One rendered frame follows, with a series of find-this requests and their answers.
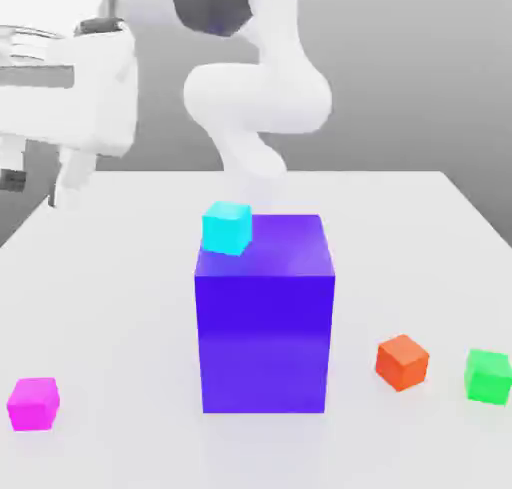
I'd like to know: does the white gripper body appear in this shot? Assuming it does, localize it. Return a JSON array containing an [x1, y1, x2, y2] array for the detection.
[[0, 27, 138, 159]]

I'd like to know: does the small cyan cube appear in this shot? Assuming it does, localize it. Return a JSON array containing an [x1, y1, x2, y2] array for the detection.
[[201, 200, 254, 257]]

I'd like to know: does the small magenta cube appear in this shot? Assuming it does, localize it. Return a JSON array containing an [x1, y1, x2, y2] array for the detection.
[[5, 377, 62, 433]]

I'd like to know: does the small orange cube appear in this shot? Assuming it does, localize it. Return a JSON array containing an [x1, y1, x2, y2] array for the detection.
[[374, 333, 431, 393]]

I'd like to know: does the small green cube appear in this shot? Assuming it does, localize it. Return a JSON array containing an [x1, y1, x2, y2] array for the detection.
[[463, 348, 512, 407]]

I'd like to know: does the large blue box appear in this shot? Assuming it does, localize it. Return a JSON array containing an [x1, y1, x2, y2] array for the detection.
[[193, 213, 337, 415]]

